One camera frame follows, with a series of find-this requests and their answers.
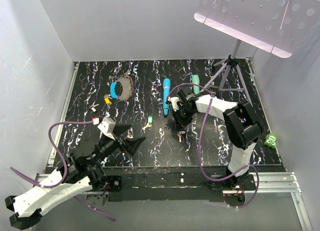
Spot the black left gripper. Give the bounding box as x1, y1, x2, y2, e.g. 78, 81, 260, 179
90, 123, 146, 167

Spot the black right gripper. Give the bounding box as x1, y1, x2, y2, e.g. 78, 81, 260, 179
171, 106, 196, 132

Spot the key with black tag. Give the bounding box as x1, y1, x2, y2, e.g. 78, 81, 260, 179
177, 130, 186, 143

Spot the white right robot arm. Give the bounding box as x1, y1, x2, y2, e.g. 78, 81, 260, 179
166, 89, 263, 190

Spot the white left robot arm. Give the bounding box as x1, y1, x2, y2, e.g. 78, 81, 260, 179
5, 124, 146, 230

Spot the blue toy microphone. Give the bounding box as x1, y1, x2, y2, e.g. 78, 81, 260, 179
162, 78, 171, 117

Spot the green frog toy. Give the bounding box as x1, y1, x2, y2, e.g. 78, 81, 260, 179
264, 133, 279, 149

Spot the lilac music stand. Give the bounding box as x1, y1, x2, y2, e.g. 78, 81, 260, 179
193, 0, 320, 96

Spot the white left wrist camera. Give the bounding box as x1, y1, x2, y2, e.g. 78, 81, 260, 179
97, 117, 116, 141

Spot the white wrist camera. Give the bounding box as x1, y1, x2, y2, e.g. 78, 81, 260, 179
167, 96, 184, 113
97, 117, 116, 141

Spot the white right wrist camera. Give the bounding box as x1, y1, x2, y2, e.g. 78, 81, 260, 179
167, 96, 184, 113

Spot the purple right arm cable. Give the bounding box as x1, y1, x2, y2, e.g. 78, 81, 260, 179
167, 82, 260, 209

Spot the aluminium rail frame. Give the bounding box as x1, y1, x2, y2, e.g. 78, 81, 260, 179
22, 62, 313, 231

